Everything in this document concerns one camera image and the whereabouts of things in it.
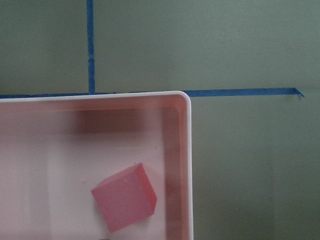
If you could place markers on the pink foam cube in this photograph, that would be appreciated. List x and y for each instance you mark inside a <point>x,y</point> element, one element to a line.
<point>125,198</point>

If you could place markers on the pink plastic bin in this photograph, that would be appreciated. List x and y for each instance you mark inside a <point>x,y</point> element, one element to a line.
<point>55,150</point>

